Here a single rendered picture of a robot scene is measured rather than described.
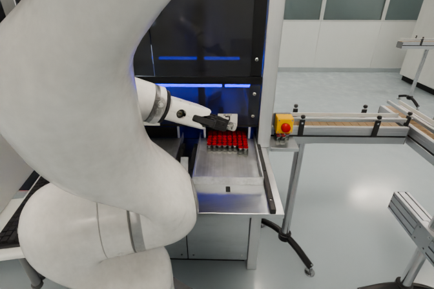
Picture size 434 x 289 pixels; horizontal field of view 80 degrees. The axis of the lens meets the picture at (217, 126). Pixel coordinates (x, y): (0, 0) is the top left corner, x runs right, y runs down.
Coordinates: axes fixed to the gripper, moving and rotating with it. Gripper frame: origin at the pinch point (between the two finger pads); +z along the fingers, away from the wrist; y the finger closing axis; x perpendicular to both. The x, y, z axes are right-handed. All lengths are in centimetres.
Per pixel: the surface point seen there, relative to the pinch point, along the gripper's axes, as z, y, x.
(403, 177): 246, 44, 4
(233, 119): 30.8, 35.3, 0.0
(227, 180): 23.7, 16.9, 21.3
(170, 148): 14, 51, 22
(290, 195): 90, 38, 32
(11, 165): -41, 64, 45
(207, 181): 18.3, 20.6, 23.9
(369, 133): 94, 12, -14
